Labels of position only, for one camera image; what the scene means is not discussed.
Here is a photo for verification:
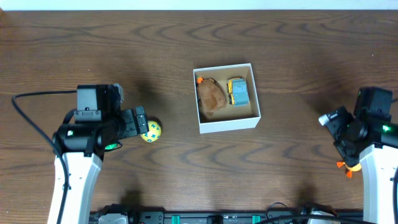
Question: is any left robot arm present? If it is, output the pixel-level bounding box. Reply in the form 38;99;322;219
48;84;149;223

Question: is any green plastic wheel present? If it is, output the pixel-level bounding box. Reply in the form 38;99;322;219
104;143;120;151

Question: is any right black cable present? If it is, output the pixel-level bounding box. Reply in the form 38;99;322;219
254;202;398;224

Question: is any brown plush toy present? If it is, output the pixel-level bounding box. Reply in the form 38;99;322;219
197;78;227;116

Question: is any yellow grey toy truck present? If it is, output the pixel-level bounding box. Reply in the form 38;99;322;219
227;78;249;106

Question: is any white cardboard box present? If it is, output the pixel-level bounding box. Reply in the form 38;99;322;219
193;63;261;134

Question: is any yellow ball with blue letters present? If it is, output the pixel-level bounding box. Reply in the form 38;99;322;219
141;121;162;142

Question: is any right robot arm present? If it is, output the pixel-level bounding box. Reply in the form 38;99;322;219
318;86;397;223

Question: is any black cable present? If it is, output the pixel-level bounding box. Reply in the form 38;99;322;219
11;90;78;224
254;202;398;224

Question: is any left black cable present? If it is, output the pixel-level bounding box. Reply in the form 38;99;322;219
11;90;78;224

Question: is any orange toy duck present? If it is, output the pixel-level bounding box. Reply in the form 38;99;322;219
336;161;362;178

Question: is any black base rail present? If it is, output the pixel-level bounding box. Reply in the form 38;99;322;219
88;202;364;224

